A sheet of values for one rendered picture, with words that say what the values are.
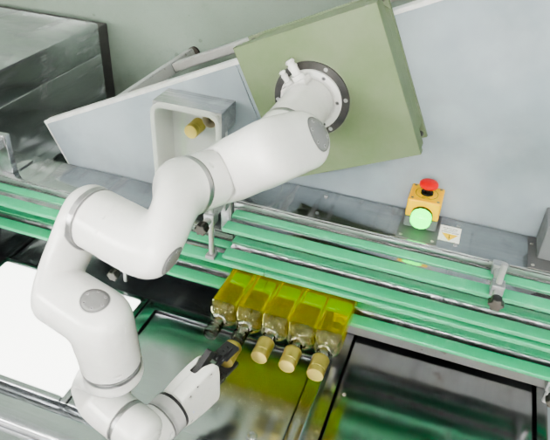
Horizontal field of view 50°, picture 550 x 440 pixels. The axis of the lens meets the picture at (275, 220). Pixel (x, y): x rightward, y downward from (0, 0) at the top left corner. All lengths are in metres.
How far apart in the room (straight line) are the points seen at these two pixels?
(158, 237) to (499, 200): 0.83
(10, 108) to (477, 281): 1.44
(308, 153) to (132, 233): 0.29
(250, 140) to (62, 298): 0.32
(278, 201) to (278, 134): 0.53
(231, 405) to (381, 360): 0.38
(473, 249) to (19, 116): 1.42
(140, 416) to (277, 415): 0.37
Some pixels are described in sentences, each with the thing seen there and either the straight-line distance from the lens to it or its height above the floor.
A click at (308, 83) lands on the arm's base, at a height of 0.88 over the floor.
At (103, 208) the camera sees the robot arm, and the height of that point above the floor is 1.40.
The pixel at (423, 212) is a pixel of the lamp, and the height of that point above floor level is 0.84.
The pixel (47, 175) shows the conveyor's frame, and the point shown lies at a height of 0.83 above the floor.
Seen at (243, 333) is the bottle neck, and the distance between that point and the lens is 1.22.
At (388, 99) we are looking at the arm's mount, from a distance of 1.17.
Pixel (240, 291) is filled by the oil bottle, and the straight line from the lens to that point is 1.29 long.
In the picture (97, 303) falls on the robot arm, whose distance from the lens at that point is 0.78.
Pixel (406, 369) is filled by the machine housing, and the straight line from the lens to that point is 1.44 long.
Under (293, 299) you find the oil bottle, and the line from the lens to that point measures 1.28.
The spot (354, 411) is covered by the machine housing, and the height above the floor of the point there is 1.09.
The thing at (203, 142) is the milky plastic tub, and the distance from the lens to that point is 1.44.
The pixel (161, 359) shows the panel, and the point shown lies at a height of 1.14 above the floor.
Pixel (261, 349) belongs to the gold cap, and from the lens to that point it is 1.19.
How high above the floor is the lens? 1.92
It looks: 51 degrees down
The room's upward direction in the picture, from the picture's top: 147 degrees counter-clockwise
